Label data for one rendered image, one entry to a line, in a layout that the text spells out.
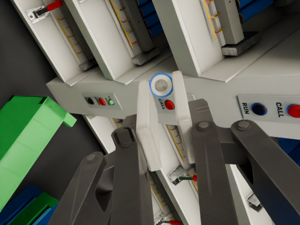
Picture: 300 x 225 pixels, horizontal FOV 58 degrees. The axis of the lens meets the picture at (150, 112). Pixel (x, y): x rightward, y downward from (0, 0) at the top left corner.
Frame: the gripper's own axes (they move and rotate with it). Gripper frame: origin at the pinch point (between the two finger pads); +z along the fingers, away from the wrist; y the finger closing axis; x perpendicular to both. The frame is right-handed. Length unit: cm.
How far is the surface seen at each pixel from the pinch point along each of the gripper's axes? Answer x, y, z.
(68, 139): -29, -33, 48
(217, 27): -1.4, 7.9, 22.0
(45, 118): -12.1, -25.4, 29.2
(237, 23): -1.4, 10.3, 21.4
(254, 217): -38.8, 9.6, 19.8
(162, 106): -13.3, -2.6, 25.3
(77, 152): -34, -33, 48
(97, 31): 0.2, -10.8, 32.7
